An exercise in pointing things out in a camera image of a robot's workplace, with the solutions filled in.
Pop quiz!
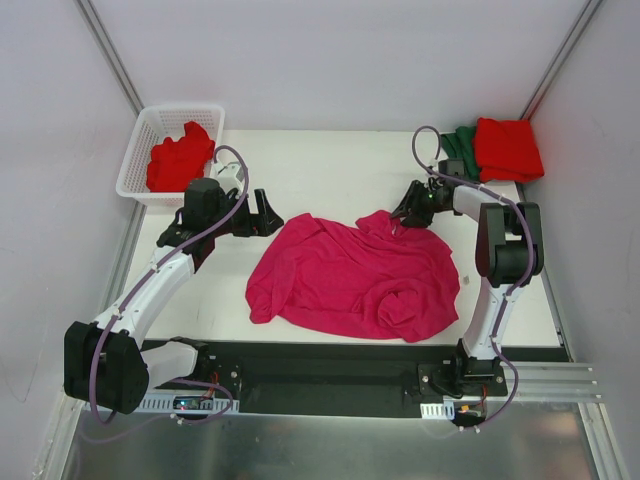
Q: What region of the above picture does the right aluminium rail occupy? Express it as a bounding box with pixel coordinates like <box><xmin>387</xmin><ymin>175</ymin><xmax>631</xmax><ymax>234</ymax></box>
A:
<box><xmin>514</xmin><ymin>362</ymin><xmax>604</xmax><ymax>403</ymax></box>

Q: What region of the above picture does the pink t shirt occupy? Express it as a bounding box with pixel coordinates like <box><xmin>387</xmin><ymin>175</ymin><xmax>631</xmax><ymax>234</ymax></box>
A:
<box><xmin>245</xmin><ymin>210</ymin><xmax>460</xmax><ymax>343</ymax></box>

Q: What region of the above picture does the folded red t shirt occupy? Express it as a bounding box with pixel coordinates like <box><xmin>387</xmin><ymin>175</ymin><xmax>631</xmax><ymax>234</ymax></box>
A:
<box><xmin>474</xmin><ymin>117</ymin><xmax>545</xmax><ymax>183</ymax></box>

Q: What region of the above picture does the right white cable duct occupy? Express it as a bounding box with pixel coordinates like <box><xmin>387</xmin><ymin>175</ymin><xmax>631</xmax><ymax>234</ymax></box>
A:
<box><xmin>420</xmin><ymin>401</ymin><xmax>455</xmax><ymax>421</ymax></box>

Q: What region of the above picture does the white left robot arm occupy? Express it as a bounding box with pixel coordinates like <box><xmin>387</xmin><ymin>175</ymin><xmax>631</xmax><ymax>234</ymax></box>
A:
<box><xmin>63</xmin><ymin>178</ymin><xmax>284</xmax><ymax>414</ymax></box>

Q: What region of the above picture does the red t shirt in basket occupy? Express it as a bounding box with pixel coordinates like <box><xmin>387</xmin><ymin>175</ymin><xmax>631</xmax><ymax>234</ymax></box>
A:
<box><xmin>146</xmin><ymin>121</ymin><xmax>216</xmax><ymax>193</ymax></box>

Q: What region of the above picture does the white cable duct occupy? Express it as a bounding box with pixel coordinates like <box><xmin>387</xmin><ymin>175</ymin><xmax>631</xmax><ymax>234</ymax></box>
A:
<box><xmin>420</xmin><ymin>401</ymin><xmax>455</xmax><ymax>421</ymax></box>
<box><xmin>118</xmin><ymin>392</ymin><xmax>240</xmax><ymax>415</ymax></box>

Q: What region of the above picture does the folded green t shirt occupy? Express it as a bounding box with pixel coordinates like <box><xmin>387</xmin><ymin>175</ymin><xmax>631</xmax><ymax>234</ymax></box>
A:
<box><xmin>439</xmin><ymin>126</ymin><xmax>481</xmax><ymax>183</ymax></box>

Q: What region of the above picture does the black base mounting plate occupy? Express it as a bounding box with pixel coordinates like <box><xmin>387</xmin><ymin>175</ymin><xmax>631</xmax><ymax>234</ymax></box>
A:
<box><xmin>144</xmin><ymin>339</ymin><xmax>509</xmax><ymax>419</ymax></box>

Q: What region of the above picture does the left white cable duct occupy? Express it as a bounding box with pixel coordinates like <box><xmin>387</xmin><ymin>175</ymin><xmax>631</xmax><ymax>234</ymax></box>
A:
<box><xmin>118</xmin><ymin>392</ymin><xmax>240</xmax><ymax>415</ymax></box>

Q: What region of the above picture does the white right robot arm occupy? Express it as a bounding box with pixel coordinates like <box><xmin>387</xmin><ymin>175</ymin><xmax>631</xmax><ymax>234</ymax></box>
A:
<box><xmin>391</xmin><ymin>171</ymin><xmax>544</xmax><ymax>398</ymax></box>

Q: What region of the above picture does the left aluminium frame post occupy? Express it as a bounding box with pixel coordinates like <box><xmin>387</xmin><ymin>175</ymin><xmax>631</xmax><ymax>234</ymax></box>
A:
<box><xmin>74</xmin><ymin>0</ymin><xmax>144</xmax><ymax>115</ymax></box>

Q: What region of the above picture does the white perforated plastic basket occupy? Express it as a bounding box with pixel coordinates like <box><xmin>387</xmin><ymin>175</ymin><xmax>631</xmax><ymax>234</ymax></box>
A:
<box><xmin>115</xmin><ymin>102</ymin><xmax>225</xmax><ymax>208</ymax></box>

